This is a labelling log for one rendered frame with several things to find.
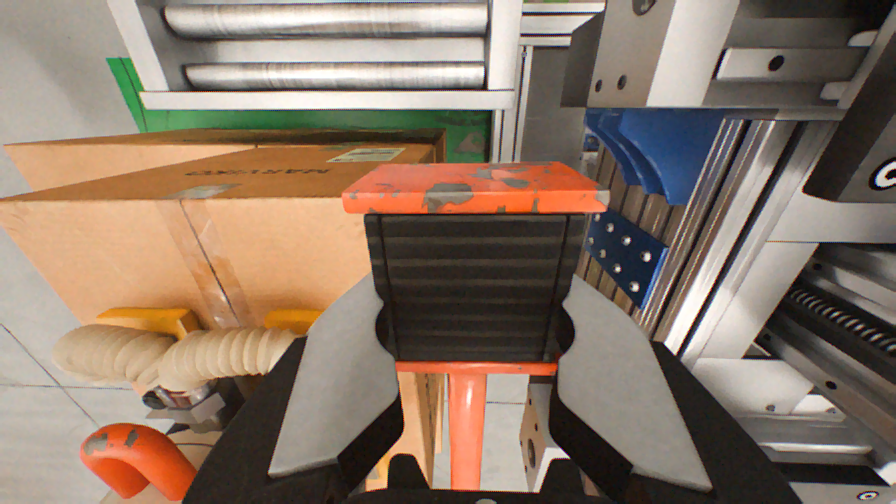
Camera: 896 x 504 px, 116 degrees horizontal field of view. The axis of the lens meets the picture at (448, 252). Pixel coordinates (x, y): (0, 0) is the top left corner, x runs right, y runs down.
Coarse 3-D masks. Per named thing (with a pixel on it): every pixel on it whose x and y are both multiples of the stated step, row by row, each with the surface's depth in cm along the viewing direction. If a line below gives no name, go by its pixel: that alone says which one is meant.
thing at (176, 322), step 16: (96, 320) 31; (112, 320) 30; (128, 320) 30; (144, 320) 30; (160, 320) 30; (176, 320) 30; (192, 320) 31; (176, 336) 31; (144, 400) 32; (160, 400) 32
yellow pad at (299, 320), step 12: (276, 312) 30; (288, 312) 30; (300, 312) 30; (312, 312) 30; (276, 324) 30; (288, 324) 30; (300, 324) 30; (312, 324) 30; (384, 456) 42; (384, 468) 43; (372, 480) 44; (384, 480) 44
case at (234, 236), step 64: (64, 192) 29; (128, 192) 28; (192, 192) 28; (256, 192) 27; (320, 192) 27; (64, 256) 29; (128, 256) 29; (192, 256) 29; (256, 256) 28; (320, 256) 28; (256, 320) 32; (256, 384) 37
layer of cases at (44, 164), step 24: (24, 144) 64; (48, 144) 64; (72, 144) 64; (96, 144) 63; (120, 144) 63; (144, 144) 63; (168, 144) 63; (192, 144) 63; (216, 144) 63; (240, 144) 63; (264, 144) 63; (288, 144) 63; (312, 144) 63; (336, 144) 63; (360, 144) 63; (384, 144) 63; (408, 144) 62; (432, 144) 62; (24, 168) 66; (48, 168) 66; (72, 168) 66; (96, 168) 66; (120, 168) 65; (144, 168) 65
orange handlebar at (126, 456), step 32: (448, 384) 16; (480, 384) 15; (480, 416) 16; (96, 448) 20; (128, 448) 20; (160, 448) 21; (480, 448) 18; (128, 480) 23; (160, 480) 22; (192, 480) 24
